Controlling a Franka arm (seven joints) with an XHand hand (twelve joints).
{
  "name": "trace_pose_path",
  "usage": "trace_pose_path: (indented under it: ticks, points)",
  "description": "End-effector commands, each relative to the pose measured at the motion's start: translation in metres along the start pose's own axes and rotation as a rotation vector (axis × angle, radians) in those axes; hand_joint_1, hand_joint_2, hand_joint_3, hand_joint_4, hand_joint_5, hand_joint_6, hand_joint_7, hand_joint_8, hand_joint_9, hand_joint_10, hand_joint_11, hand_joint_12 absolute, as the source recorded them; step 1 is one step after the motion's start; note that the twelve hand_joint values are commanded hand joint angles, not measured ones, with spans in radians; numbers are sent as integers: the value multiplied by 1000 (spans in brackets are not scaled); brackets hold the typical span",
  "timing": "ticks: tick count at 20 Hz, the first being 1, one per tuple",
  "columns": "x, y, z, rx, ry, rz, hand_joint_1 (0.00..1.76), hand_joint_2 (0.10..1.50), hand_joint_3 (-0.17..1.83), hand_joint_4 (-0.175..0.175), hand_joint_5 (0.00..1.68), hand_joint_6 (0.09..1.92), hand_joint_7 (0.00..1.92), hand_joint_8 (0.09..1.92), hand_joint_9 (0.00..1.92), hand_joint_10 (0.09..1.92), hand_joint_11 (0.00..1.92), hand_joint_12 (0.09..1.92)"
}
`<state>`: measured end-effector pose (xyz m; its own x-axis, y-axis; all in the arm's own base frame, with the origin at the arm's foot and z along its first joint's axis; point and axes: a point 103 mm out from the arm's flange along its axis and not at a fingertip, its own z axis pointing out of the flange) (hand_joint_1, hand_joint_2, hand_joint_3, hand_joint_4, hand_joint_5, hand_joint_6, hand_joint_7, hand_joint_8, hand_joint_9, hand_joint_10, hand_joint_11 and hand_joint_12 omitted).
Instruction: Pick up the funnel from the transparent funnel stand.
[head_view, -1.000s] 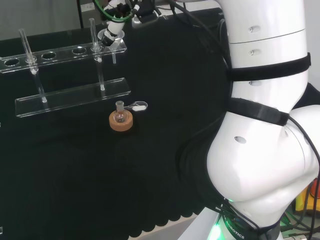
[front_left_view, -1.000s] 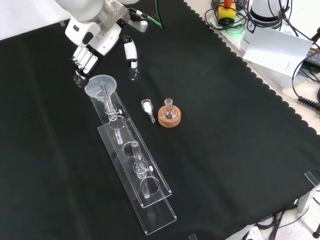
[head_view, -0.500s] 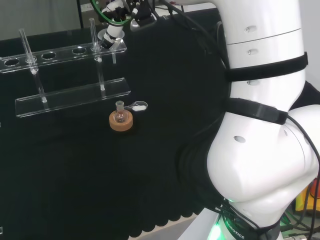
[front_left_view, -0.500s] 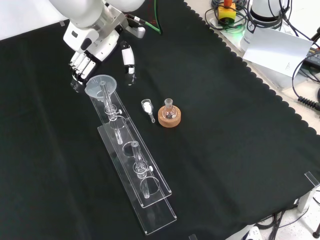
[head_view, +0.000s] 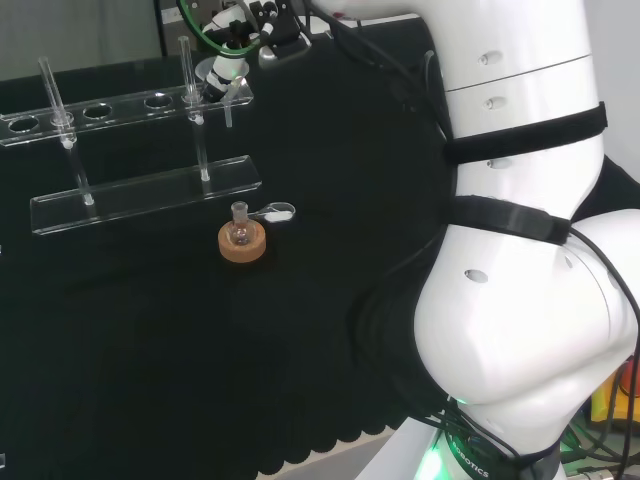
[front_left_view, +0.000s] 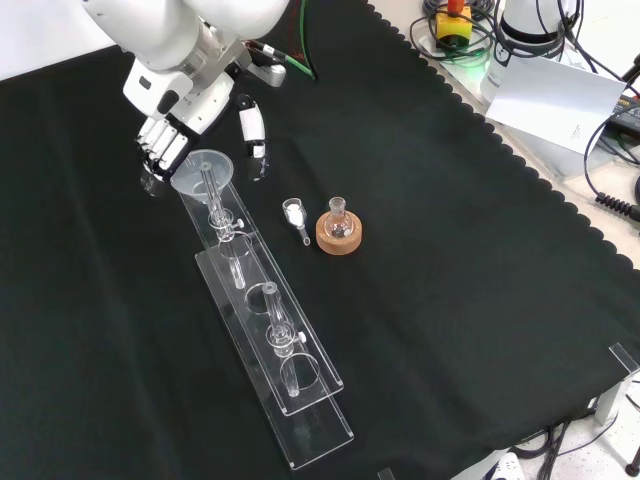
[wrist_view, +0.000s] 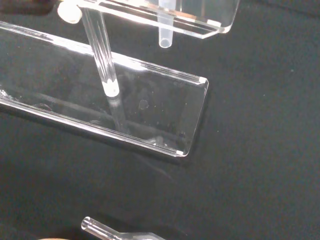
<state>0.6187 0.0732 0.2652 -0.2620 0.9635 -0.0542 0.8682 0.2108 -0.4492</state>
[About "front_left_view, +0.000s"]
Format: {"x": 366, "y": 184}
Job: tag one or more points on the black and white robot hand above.
{"x": 165, "y": 95}

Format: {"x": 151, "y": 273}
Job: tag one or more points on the clear plastic funnel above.
{"x": 195, "y": 175}

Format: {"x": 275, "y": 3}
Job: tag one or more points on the glass weighing funnel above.
{"x": 294, "y": 215}

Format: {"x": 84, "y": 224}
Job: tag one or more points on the clear acrylic funnel stand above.
{"x": 280, "y": 360}

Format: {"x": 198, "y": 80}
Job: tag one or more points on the small round-bottom glass flask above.
{"x": 338, "y": 225}

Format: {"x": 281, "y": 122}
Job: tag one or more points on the yellow stop button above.
{"x": 452, "y": 25}

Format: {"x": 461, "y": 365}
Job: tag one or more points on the black bench cloth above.
{"x": 425, "y": 300}

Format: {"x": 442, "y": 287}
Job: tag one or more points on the pale paper board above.
{"x": 550, "y": 100}

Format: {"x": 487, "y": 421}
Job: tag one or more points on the clear cloth clip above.
{"x": 386, "y": 474}
{"x": 624, "y": 357}

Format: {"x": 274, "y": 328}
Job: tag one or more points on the black power adapter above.
{"x": 625, "y": 112}

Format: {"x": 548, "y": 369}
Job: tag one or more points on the white power strip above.
{"x": 502, "y": 467}

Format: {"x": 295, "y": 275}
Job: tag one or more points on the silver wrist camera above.
{"x": 270, "y": 74}

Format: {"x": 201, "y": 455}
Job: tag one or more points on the grey bench bracket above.
{"x": 612, "y": 400}

